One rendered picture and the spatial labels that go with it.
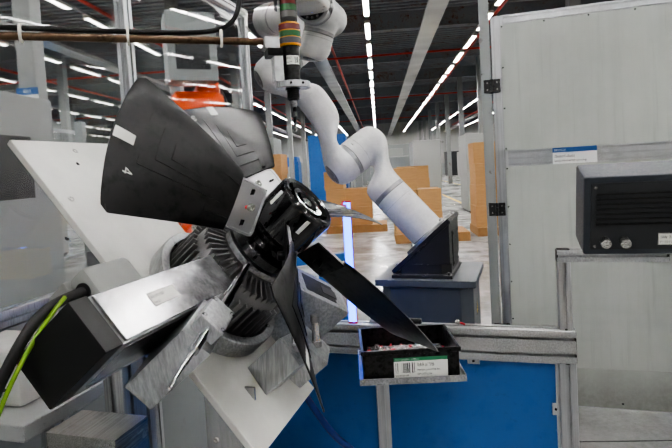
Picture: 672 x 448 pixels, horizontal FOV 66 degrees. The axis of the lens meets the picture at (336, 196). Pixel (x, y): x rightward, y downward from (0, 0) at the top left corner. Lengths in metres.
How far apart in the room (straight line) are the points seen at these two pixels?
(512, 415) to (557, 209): 1.51
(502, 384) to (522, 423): 0.11
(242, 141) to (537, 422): 0.99
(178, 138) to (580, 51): 2.30
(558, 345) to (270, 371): 0.73
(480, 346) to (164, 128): 0.94
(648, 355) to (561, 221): 0.76
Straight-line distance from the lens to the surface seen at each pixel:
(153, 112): 0.82
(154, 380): 0.79
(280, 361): 0.97
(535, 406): 1.47
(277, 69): 1.04
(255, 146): 1.07
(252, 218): 0.91
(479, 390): 1.46
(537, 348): 1.40
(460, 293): 1.60
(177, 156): 0.82
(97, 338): 0.67
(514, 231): 2.79
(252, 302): 0.94
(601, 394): 3.05
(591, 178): 1.29
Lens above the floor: 1.28
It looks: 3 degrees down
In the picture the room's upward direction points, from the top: 3 degrees counter-clockwise
